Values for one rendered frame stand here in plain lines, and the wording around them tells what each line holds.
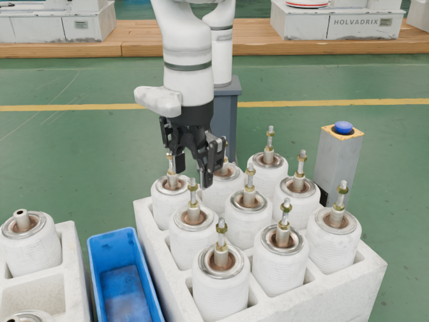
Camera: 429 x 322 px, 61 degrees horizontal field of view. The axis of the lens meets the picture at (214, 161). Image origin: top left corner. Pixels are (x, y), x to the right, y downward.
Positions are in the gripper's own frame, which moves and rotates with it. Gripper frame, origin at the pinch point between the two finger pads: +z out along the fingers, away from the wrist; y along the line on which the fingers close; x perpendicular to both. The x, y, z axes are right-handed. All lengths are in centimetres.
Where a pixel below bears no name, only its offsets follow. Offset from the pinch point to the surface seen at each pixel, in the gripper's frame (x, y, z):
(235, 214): -6.7, -4.4, 10.4
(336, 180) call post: -37.5, -9.0, 15.1
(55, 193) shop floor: 5, 63, 35
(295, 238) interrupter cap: -8.9, -16.6, 9.8
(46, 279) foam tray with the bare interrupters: 24.4, 13.1, 18.1
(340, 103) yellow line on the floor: -128, 37, 35
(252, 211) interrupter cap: -9.2, -6.6, 9.8
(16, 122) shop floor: -6, 125, 35
